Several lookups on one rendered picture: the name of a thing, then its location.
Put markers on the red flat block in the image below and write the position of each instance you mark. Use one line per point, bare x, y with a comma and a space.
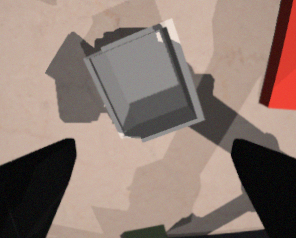
279, 89

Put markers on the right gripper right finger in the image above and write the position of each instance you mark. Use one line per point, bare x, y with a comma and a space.
269, 179

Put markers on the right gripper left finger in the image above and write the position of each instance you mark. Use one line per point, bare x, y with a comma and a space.
32, 187

